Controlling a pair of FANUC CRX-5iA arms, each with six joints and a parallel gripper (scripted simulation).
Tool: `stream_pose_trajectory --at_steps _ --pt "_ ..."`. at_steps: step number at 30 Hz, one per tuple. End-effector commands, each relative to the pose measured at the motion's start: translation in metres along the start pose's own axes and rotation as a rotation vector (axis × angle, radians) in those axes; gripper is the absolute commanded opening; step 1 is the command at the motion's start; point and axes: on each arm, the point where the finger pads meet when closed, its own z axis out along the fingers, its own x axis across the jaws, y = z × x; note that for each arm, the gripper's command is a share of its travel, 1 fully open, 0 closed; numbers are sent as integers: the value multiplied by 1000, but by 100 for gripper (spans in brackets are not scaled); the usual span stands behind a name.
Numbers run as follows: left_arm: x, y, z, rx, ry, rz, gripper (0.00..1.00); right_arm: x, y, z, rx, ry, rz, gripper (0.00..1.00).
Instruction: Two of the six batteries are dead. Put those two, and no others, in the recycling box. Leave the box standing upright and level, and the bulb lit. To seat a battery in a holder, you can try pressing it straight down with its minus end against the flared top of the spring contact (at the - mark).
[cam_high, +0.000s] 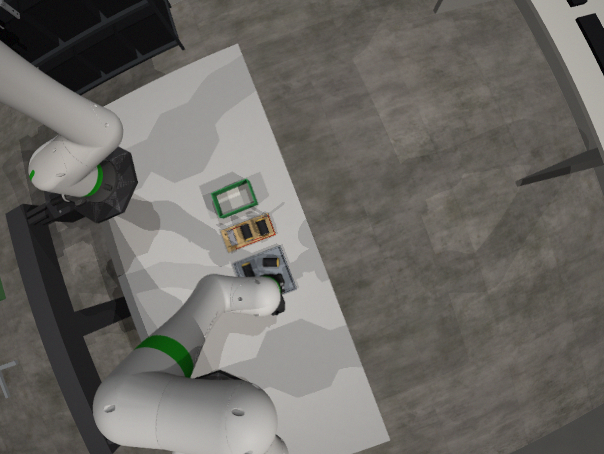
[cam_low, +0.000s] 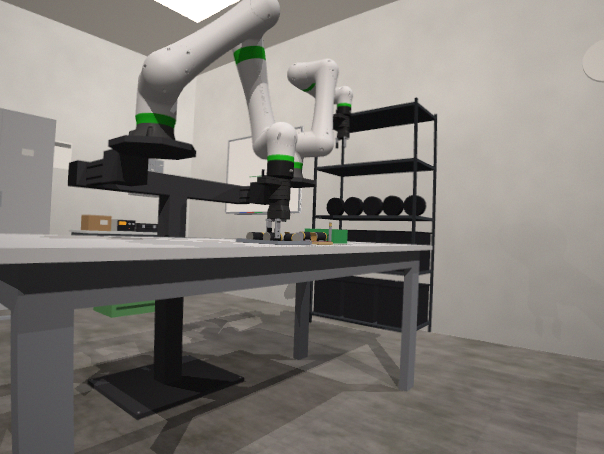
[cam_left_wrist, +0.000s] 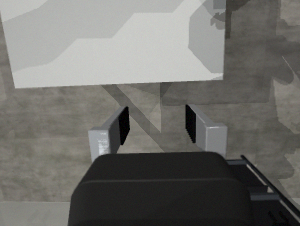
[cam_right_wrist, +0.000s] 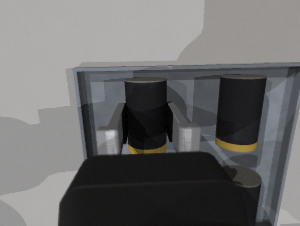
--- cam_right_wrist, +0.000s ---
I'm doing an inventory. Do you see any black battery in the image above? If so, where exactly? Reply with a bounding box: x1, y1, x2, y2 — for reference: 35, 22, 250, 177
223, 165, 262, 226
124, 77, 167, 154
215, 74, 267, 153

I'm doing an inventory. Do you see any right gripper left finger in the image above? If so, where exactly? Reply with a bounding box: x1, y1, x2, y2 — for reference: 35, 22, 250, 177
96, 103, 128, 155

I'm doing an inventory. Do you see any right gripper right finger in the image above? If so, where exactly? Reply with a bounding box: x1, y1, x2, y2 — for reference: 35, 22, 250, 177
166, 101, 201, 152

